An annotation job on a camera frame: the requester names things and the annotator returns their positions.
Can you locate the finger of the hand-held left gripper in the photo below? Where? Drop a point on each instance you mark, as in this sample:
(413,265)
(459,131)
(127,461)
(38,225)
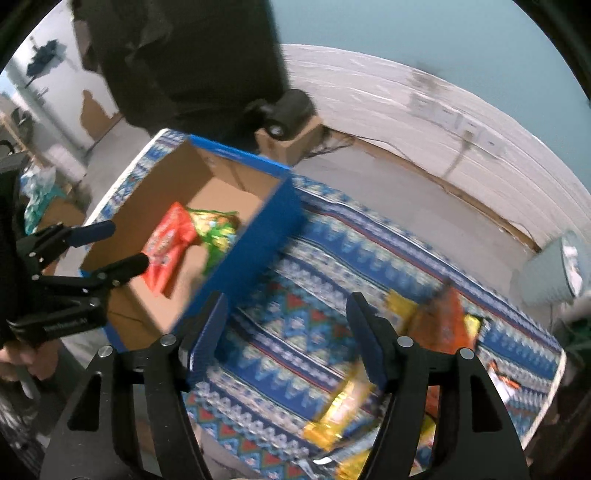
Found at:
(124,267)
(92,232)

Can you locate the white plastic bundle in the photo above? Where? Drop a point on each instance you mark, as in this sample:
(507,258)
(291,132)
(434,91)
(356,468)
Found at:
(69,164)

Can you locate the yellow snack packet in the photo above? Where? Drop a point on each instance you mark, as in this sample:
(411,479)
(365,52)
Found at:
(472,325)
(425,436)
(352,465)

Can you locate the green snack packet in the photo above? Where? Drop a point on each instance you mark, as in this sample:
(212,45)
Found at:
(217,235)

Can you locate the white wall sockets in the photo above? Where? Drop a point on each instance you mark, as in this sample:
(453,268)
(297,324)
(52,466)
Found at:
(443,115)

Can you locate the teal plastic bags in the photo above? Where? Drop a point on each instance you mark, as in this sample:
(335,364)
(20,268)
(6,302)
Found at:
(39,194)

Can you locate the red snack packet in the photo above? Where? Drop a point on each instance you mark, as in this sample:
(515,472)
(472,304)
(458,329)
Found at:
(166,249)

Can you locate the pale waste bin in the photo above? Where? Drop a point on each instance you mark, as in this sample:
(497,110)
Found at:
(545,277)

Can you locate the small cardboard box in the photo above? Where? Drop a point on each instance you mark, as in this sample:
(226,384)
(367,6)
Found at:
(286,148)

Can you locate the blue cardboard box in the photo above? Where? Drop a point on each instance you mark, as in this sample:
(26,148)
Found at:
(272,230)

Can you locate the brown cardboard box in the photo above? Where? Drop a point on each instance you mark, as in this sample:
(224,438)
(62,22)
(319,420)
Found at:
(62,212)

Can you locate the black camera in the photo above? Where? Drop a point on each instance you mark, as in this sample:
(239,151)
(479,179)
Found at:
(288,110)

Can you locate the orange snack packet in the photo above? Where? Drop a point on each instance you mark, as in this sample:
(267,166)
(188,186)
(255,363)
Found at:
(438,323)

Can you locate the wooden rack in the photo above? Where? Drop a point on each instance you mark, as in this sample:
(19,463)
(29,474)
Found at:
(18,129)

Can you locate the person's left hand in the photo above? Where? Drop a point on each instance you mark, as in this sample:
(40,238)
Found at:
(27,362)

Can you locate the patterned blue blanket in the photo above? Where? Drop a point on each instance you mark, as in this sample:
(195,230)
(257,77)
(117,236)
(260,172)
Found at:
(300,286)

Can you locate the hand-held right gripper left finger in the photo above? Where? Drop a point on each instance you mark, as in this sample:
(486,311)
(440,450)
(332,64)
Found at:
(210,337)

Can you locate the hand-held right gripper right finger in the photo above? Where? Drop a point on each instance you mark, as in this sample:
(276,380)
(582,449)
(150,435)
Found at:
(369,350)

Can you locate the black umbrella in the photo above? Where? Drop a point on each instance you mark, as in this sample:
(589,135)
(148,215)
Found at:
(42,55)

